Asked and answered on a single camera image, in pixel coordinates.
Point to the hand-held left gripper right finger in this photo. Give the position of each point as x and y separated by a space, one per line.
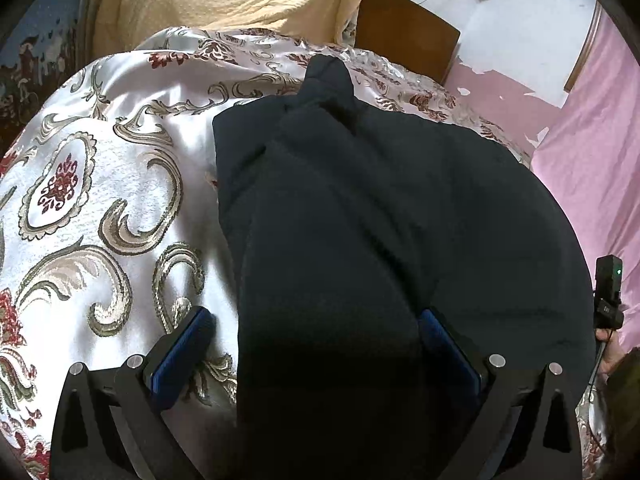
452 360

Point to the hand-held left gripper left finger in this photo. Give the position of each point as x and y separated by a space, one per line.
177 357

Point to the black padded jacket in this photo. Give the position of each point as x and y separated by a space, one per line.
390 220

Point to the person's right forearm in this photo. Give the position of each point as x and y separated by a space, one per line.
625 410

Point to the person's right hand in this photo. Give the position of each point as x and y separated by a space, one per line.
611 352

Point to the pink curtain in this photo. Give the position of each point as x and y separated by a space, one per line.
590 160

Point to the floral satin bedspread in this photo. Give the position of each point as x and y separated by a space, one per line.
110 210

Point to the wooden headboard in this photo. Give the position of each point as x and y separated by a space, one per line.
405 35

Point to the blue patterned cloth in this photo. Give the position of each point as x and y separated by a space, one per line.
40 50

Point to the yellow cloth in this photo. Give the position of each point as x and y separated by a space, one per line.
225 0

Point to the wooden frame strip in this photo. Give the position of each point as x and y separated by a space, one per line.
585 45

